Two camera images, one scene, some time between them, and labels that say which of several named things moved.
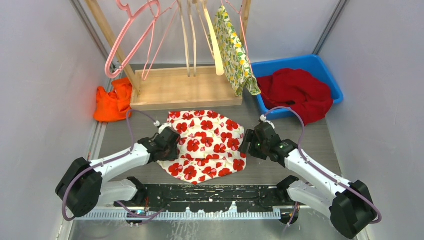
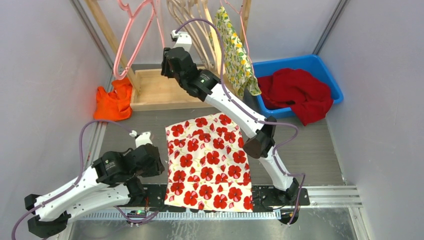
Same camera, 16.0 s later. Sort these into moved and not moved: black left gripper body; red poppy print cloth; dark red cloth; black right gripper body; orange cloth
Moved: black left gripper body; red poppy print cloth; black right gripper body
Not moved: orange cloth; dark red cloth
